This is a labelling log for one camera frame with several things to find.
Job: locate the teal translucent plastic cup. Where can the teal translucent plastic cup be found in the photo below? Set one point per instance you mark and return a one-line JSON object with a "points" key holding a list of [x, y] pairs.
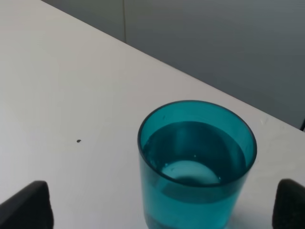
{"points": [[194, 159]]}

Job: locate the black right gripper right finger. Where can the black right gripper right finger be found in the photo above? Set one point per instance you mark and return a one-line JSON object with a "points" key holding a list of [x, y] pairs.
{"points": [[289, 206]]}

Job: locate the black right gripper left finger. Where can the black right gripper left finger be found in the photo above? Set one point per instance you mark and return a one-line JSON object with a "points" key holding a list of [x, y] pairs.
{"points": [[30, 208]]}

